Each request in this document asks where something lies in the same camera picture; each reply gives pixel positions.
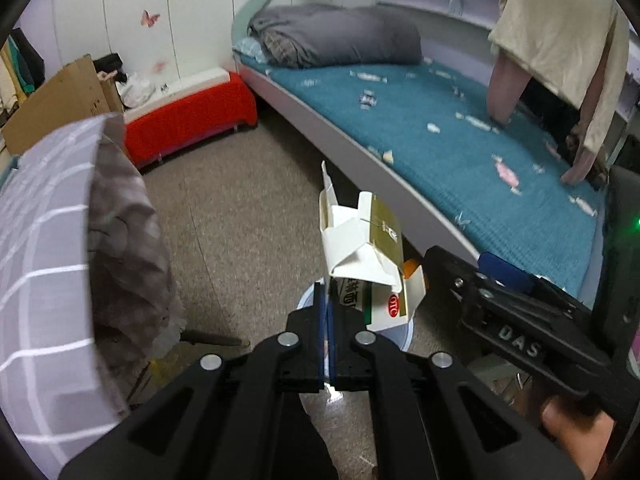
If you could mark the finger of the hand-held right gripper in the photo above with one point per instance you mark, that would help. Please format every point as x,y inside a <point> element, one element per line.
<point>447,267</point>
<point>505,272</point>

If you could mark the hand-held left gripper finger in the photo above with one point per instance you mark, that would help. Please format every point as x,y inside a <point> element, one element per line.
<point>331,340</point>
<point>318,330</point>

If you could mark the white carton box red label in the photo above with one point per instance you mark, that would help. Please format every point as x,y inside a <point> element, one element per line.
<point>395,305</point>

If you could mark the light blue plastic bin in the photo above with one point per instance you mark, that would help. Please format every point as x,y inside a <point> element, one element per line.
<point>400,338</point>

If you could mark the white and olive carton box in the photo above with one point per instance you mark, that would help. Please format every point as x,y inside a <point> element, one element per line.
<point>352,247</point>

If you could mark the person's right hand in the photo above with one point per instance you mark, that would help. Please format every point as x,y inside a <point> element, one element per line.
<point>575,427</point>

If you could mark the bed with teal sheet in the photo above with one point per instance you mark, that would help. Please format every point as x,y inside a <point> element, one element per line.
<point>450,160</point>

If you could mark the black hanging garment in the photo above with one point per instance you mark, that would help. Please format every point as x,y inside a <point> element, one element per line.
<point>550,110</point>

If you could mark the pink hanging garment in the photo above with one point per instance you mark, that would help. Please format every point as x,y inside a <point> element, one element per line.
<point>505,90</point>

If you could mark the red covered bench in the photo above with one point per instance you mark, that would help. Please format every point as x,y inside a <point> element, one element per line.
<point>190,120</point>

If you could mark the grey duvet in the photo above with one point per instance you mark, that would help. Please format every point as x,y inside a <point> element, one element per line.
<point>350,35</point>

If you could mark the person in beige shirt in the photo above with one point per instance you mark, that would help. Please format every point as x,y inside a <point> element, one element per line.
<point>555,15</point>

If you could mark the grey checked tablecloth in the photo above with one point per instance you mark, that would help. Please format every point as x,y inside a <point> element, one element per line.
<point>40,260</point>

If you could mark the blue patterned pillow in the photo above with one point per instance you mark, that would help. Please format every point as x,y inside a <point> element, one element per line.
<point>248,49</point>

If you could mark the white cloth pile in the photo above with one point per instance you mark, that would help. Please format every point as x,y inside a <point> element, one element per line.
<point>136,90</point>

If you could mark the black bag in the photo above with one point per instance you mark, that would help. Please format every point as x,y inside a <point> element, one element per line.
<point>107,62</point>

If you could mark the brown cardboard box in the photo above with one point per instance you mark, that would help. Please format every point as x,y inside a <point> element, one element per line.
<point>60,105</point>

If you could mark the black hanging clothes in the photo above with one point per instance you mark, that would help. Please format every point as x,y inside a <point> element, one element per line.
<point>31,57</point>

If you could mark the teal hanging clothes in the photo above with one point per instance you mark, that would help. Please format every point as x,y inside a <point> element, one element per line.
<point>19,67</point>

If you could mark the pale pink butterfly wall sticker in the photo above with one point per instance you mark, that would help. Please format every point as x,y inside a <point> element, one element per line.
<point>160,66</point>

